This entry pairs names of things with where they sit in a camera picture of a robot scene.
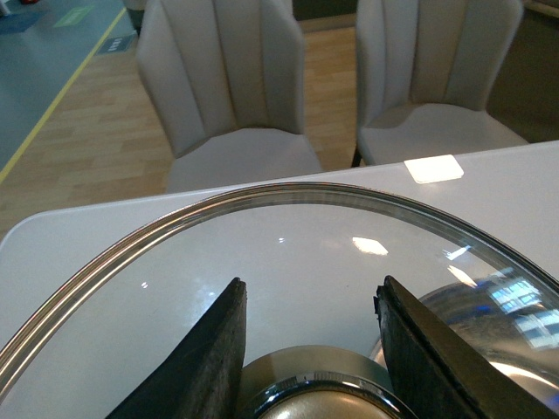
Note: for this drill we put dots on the white electric cooking pot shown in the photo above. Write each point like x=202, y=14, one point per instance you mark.
x=476, y=318

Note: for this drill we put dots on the glass pot lid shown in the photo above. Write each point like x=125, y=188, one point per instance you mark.
x=94, y=298

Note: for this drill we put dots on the beige upholstered chair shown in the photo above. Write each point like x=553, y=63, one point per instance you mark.
x=226, y=79
x=424, y=74

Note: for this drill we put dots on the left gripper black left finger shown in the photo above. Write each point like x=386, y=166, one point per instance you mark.
x=201, y=376

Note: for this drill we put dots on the right beige upholstered chair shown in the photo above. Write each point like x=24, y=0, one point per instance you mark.
x=424, y=74

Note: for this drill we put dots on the left beige upholstered chair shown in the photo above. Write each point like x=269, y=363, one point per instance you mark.
x=226, y=79

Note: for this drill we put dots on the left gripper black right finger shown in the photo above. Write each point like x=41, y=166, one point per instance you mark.
x=436, y=373

